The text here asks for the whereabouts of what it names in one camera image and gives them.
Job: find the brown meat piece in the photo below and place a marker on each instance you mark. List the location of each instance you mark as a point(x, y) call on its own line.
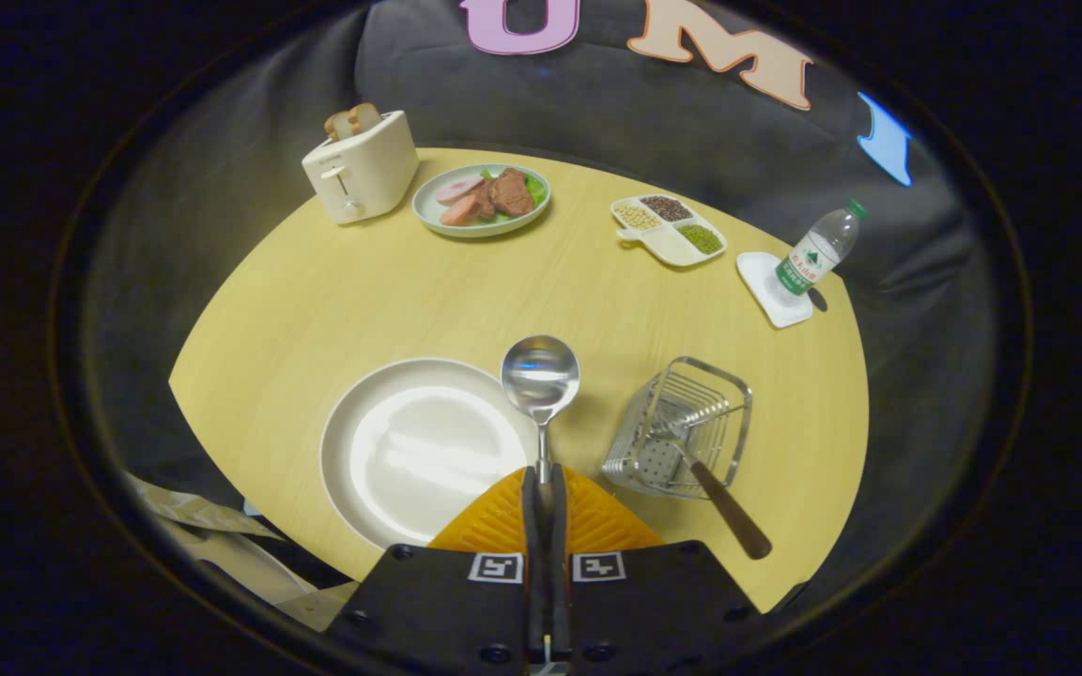
point(511, 194)

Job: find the large white plate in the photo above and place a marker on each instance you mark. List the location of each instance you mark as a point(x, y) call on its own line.
point(419, 451)

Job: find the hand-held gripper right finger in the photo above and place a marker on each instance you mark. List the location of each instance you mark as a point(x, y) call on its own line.
point(560, 563)

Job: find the pale green plate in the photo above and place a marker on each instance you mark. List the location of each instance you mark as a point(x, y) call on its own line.
point(430, 211)

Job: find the toasted bread slice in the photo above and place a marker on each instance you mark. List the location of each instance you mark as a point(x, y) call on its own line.
point(337, 125)
point(364, 117)

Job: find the white toaster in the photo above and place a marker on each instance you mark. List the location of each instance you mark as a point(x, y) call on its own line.
point(372, 174)

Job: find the pink sausage slice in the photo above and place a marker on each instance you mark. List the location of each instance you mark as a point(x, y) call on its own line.
point(459, 211)
point(456, 189)

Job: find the clear plastic water bottle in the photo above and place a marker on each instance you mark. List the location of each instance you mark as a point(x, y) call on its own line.
point(813, 255)

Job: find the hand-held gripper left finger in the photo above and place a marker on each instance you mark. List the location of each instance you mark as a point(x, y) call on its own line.
point(532, 563)

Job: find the white square coaster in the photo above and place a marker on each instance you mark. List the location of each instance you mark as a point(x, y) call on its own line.
point(759, 282)

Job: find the white divided dish with beans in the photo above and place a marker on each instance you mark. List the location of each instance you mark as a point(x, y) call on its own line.
point(668, 242)

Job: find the green lettuce leaf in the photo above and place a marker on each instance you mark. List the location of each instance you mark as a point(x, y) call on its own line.
point(535, 188)

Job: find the silver metal spoon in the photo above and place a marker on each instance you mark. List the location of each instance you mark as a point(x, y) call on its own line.
point(541, 376)

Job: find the beige cardboard pieces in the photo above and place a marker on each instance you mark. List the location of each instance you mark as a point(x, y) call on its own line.
point(222, 554)

